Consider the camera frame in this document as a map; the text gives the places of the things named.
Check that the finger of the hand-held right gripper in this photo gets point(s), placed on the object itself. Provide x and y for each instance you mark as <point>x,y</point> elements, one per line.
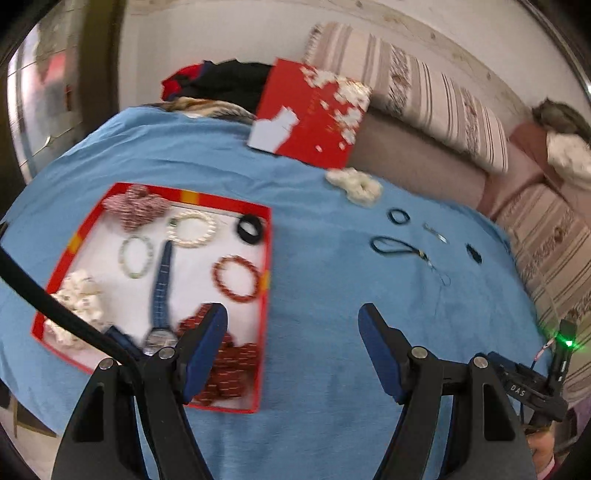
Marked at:
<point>501,362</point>

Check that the long striped floral pillow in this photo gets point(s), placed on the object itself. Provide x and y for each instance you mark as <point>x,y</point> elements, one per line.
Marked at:
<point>415,97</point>

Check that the cream scrunchie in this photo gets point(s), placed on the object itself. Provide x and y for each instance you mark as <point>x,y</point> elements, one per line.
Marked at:
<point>355,184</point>

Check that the white dotted scrunchie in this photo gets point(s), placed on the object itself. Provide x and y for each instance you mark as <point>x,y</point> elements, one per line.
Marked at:
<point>78,295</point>

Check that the pink sofa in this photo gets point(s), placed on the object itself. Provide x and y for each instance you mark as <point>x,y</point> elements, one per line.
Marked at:
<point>415,157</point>

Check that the brown furry cushion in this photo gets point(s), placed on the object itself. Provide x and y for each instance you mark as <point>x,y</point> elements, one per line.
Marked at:
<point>556,115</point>

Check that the square striped floral pillow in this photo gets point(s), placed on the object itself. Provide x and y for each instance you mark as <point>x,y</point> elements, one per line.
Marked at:
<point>549,240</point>

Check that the blue blanket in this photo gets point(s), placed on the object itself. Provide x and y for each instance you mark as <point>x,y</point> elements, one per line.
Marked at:
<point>323,258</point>

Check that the red checked scrunchie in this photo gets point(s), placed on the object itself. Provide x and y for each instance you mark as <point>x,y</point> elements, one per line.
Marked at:
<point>134,205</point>

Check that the red box tray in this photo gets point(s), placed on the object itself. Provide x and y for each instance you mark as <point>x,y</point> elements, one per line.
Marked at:
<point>115,277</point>

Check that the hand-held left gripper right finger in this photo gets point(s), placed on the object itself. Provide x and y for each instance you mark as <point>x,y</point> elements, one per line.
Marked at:
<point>381,350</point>

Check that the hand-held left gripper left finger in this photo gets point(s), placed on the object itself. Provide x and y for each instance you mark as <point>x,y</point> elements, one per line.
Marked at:
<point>205,344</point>

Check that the small black clip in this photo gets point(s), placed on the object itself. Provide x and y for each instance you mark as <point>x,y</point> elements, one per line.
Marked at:
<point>473,254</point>

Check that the person's right hand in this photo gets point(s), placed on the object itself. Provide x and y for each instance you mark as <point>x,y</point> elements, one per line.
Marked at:
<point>540,454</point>

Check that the patterned brown cloth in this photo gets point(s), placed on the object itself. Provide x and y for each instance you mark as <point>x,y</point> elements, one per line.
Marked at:
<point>207,108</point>

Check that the dark clothes pile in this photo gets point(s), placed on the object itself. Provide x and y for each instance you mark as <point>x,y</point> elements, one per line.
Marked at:
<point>221,83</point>

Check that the white cushion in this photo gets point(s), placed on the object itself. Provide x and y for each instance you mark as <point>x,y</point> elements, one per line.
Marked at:
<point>570,152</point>

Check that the silver hair clip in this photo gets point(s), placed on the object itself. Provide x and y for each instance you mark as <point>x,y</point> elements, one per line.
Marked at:
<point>436,233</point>

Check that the red polka dot scrunchie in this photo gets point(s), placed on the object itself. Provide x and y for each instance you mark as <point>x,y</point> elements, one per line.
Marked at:
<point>235,364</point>

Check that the red floral box lid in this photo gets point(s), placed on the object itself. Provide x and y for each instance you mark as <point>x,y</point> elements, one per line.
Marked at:
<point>314,115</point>

